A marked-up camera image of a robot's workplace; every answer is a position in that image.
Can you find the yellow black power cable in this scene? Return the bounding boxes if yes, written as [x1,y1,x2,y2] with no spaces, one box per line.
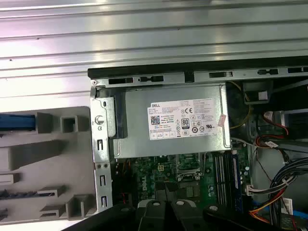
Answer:
[227,81,255,129]

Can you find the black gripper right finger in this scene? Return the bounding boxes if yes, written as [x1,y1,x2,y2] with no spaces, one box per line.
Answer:
[166,182,275,231]

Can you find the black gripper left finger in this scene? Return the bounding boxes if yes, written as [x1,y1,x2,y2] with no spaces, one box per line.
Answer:
[62,181,169,231]

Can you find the green motherboard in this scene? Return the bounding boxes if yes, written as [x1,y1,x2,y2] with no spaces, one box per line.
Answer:
[113,144,253,212]

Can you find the black open PC case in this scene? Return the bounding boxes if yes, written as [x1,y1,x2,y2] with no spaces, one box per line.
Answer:
[87,55,308,231]

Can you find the black RAM slot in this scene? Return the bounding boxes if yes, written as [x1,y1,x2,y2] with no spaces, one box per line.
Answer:
[225,154,232,205]
[218,154,226,205]
[213,154,219,205]

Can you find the dark RAM stick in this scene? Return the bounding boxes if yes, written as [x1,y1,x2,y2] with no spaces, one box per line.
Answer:
[0,190,39,199]

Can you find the grey power supply unit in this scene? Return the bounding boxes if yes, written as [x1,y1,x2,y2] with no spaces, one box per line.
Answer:
[113,83,231,159]

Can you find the black wire bundle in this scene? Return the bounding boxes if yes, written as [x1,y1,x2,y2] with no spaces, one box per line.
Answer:
[269,157,308,231]

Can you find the orange red power wire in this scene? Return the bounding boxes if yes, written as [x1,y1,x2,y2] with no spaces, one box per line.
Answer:
[249,187,285,224]

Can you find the grey parts rack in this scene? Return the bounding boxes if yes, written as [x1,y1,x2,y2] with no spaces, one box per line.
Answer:
[0,105,98,226]

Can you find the CPU socket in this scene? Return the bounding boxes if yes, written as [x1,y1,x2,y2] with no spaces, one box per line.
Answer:
[177,157,202,181]

